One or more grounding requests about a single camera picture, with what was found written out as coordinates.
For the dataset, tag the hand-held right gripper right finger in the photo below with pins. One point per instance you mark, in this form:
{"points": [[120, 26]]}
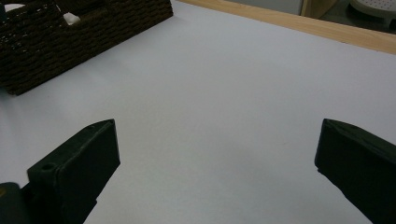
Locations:
{"points": [[361, 165]]}

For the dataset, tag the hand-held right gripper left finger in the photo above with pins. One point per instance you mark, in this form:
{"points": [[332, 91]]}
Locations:
{"points": [[74, 169]]}

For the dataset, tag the dark brown woven basket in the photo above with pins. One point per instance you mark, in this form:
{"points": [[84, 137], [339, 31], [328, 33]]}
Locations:
{"points": [[62, 43]]}

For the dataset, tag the white object in basket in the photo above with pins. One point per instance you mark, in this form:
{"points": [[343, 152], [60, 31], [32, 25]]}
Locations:
{"points": [[71, 18]]}

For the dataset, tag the round white perforated stand base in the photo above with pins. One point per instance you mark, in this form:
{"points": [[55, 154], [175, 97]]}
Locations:
{"points": [[373, 7]]}

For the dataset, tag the white paper piece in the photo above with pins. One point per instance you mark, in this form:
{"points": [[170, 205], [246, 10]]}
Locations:
{"points": [[12, 6]]}

